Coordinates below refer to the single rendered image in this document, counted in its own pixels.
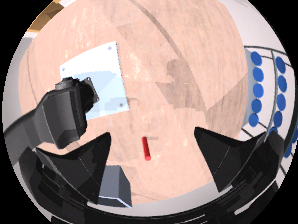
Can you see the red peg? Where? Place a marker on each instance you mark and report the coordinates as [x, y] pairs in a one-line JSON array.
[[146, 149]]

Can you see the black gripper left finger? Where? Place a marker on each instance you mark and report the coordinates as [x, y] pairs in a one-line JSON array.
[[83, 167]]

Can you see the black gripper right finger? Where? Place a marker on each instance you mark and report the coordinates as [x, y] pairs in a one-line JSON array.
[[225, 156]]

